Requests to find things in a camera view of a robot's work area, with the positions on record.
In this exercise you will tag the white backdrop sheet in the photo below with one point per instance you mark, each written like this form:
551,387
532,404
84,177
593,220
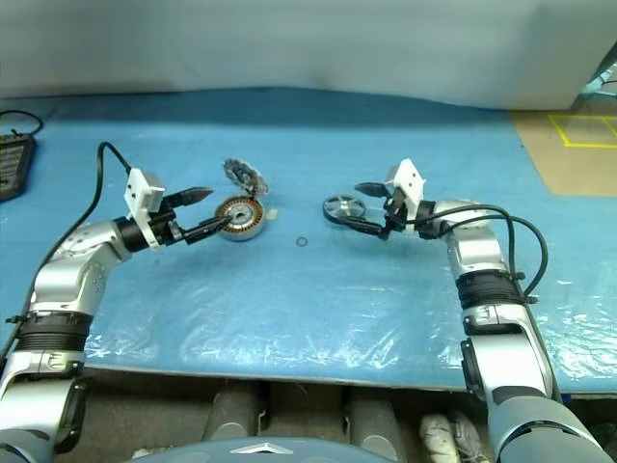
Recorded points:
289,43

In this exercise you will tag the grey robot torso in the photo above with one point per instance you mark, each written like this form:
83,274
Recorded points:
260,454

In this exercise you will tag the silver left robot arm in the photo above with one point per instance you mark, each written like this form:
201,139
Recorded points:
72,270

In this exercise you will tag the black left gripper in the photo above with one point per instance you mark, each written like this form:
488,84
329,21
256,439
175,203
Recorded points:
169,229

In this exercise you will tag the grey rounded cylinder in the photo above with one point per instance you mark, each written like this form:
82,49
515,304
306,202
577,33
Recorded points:
233,424
376,429

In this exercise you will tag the black silver rotor cover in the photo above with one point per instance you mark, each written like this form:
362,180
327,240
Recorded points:
344,207

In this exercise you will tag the blue plastic table cover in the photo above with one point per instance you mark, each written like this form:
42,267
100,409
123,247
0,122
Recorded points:
289,299

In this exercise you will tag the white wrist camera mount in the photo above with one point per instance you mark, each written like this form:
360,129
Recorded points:
407,178
140,193

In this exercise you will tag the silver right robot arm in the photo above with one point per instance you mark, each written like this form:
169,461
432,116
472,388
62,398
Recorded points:
477,251

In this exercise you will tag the white sneaker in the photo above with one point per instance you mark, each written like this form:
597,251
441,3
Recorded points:
448,434
142,453

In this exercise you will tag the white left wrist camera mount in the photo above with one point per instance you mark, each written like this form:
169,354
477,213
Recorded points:
140,193

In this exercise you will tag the black keypad device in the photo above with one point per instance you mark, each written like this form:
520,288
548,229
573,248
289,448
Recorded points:
14,166

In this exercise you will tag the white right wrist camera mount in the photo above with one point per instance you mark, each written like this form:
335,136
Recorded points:
407,178

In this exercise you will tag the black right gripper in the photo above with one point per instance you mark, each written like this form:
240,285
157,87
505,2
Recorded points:
395,214

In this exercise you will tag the silver finned rotor disc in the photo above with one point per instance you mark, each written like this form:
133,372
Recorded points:
243,176

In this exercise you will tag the silver motor stator housing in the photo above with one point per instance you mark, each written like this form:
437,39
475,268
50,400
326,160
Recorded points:
248,219

